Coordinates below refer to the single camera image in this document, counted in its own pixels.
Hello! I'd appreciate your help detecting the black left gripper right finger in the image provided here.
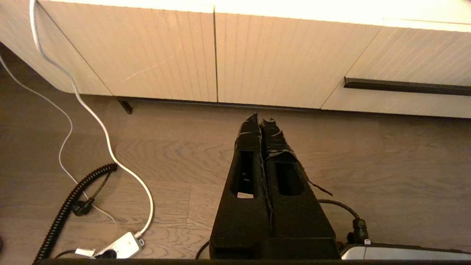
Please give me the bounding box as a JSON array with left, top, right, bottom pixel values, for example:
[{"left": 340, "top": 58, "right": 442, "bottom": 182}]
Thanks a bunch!
[{"left": 261, "top": 118, "right": 341, "bottom": 259}]

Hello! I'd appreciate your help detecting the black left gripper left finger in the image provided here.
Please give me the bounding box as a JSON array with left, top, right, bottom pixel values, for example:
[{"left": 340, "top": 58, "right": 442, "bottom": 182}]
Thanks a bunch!
[{"left": 209, "top": 112, "right": 273, "bottom": 259}]

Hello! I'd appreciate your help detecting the white drawer with dark handle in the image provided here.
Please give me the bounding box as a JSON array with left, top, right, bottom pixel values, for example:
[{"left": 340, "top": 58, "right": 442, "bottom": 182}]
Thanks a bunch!
[{"left": 321, "top": 20, "right": 471, "bottom": 119}]

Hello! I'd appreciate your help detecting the white low cabinet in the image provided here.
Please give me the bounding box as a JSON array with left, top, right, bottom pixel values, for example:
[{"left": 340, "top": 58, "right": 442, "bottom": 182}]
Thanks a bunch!
[{"left": 0, "top": 0, "right": 471, "bottom": 119}]

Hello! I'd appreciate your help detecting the white black left wrist device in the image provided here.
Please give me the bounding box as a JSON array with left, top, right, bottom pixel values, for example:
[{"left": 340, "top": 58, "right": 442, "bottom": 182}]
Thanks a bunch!
[{"left": 340, "top": 241, "right": 471, "bottom": 261}]

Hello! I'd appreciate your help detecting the white power strip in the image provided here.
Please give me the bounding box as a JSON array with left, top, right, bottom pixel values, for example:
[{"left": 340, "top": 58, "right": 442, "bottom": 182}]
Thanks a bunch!
[{"left": 75, "top": 232, "right": 145, "bottom": 259}]

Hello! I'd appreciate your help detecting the black floor cable loop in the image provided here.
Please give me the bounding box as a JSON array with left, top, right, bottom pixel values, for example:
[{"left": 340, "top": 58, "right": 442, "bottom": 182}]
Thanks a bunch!
[{"left": 195, "top": 240, "right": 211, "bottom": 260}]

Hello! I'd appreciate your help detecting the black left wrist cable plug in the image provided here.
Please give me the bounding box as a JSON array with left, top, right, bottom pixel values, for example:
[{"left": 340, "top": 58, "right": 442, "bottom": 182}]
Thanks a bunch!
[{"left": 318, "top": 199, "right": 369, "bottom": 244}]

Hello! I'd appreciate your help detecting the black plug with thin cable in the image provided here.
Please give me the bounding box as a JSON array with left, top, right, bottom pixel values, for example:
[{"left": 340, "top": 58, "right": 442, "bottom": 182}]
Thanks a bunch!
[{"left": 72, "top": 172, "right": 113, "bottom": 217}]

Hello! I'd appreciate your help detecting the black coiled cable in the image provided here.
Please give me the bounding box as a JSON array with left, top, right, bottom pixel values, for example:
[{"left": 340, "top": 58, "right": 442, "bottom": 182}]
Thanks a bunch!
[{"left": 33, "top": 163, "right": 118, "bottom": 264}]

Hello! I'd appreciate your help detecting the thin white charging cable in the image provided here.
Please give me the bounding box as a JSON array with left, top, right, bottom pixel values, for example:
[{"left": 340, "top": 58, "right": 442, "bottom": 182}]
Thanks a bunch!
[{"left": 0, "top": 55, "right": 118, "bottom": 230}]

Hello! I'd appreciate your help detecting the thick white power cable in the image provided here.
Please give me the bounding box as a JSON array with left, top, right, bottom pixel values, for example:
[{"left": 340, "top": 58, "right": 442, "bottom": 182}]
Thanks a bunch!
[{"left": 29, "top": 0, "right": 154, "bottom": 240}]

